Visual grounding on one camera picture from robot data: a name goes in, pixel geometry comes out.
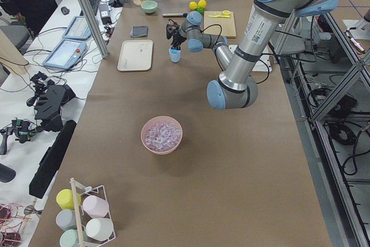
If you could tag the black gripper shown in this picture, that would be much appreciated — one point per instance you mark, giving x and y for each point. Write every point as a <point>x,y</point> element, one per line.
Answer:
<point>177,39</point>

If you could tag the light blue cup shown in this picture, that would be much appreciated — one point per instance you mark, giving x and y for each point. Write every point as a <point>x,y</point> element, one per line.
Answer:
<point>174,55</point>

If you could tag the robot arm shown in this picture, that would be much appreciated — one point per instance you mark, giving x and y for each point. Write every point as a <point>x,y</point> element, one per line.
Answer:
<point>235,88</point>

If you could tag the pink bowl of ice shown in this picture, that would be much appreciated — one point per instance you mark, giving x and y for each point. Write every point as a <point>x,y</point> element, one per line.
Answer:
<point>161,135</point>

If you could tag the pink cup in rack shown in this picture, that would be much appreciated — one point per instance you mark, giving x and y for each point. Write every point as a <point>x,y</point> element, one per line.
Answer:
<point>95,207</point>

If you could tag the yellow cup in rack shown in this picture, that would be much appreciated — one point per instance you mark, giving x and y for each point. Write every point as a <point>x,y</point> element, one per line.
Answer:
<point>64,199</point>

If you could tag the white cup in rack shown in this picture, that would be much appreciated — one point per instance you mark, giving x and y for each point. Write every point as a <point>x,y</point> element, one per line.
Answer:
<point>99,229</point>

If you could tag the grey cup in rack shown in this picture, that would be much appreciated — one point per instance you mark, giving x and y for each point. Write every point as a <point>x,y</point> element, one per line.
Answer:
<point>66,220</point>

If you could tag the mint cup in rack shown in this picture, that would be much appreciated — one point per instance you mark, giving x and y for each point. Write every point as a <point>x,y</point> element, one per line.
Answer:
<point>69,238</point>

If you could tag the yellow lemon upper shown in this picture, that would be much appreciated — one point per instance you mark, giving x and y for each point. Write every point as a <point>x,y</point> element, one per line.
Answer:
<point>192,5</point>

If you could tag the green lime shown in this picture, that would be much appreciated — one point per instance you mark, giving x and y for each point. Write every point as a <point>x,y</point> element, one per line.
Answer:
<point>200,10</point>

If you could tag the wooden cutting board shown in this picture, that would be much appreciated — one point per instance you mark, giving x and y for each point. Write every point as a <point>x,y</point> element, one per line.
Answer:
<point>224,25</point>

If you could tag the grey folded cloth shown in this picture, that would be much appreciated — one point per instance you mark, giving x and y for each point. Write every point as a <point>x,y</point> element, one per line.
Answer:
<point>139,31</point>

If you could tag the mint green bowl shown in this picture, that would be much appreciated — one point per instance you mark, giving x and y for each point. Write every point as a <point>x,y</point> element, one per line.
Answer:
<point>149,6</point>

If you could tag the yellow lemon near board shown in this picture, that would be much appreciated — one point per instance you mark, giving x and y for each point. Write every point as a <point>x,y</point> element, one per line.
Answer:
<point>202,4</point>

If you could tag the cream rabbit tray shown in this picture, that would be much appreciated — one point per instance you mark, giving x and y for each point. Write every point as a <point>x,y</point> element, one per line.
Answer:
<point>135,55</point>

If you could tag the yellow plastic knife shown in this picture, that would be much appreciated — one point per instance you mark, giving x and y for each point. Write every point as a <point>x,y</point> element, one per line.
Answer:
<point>216,15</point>

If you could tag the lemon slice upper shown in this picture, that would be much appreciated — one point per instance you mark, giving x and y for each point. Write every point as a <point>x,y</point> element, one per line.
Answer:
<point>226,13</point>

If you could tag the blue teach pendant far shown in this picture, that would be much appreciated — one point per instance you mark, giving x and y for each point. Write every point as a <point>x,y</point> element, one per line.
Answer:
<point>78,29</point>

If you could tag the blue teach pendant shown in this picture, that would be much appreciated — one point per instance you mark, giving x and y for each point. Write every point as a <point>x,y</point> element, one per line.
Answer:
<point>78,29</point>
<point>66,54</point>

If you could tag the blue teach pendant near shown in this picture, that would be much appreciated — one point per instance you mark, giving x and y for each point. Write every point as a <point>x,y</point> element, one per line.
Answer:
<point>66,54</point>

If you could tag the black computer mouse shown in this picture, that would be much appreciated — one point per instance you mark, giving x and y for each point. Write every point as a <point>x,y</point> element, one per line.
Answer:
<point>65,10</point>

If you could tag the black long case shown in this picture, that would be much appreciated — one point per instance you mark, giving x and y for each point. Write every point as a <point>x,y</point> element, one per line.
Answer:
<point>51,161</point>

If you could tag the aluminium frame post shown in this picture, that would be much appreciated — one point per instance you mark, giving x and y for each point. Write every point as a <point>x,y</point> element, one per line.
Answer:
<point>93,26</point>

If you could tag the white wire cup rack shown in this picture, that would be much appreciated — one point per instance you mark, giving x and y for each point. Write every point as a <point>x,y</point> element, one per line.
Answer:
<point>80,192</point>

